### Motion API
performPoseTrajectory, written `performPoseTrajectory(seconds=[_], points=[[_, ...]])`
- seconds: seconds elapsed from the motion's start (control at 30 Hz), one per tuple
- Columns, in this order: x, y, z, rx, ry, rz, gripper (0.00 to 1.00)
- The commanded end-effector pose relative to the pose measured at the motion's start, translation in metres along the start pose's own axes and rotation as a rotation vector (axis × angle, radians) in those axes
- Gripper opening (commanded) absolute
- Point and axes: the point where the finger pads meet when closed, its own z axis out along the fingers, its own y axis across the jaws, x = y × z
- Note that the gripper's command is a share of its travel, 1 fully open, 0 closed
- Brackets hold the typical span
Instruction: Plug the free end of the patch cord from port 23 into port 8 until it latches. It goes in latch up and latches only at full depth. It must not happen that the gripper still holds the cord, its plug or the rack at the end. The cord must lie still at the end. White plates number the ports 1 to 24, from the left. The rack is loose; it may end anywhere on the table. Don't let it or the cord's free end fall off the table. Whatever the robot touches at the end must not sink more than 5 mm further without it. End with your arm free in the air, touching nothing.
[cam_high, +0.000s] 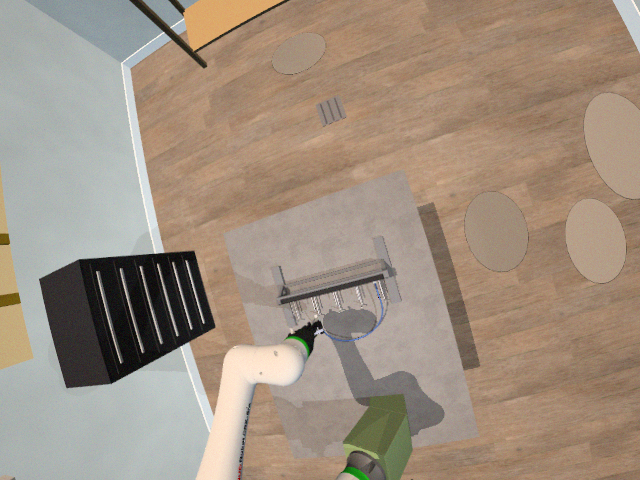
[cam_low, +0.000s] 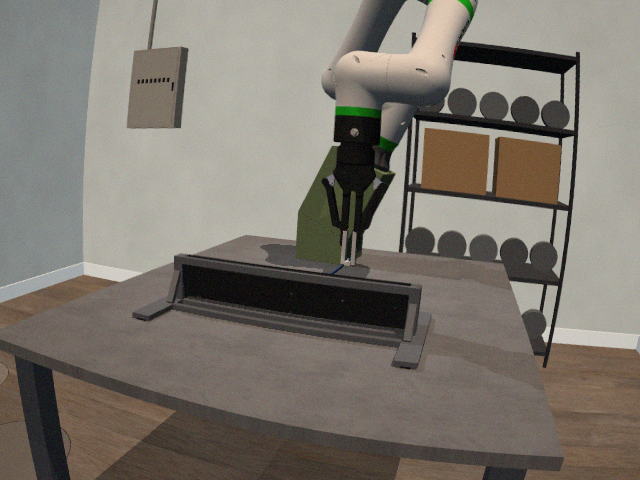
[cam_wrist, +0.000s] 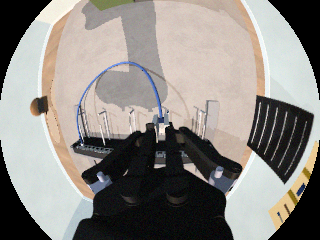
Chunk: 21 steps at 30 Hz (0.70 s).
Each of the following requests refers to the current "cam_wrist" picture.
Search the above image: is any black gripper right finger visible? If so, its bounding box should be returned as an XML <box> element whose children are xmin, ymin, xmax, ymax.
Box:
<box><xmin>164</xmin><ymin>113</ymin><xmax>243</xmax><ymax>204</ymax></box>

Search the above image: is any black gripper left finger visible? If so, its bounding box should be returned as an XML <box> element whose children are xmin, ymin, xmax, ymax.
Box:
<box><xmin>81</xmin><ymin>114</ymin><xmax>159</xmax><ymax>203</ymax></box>

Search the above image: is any white cable plug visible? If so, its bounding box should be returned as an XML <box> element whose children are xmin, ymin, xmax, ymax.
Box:
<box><xmin>158</xmin><ymin>117</ymin><xmax>165</xmax><ymax>133</ymax></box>

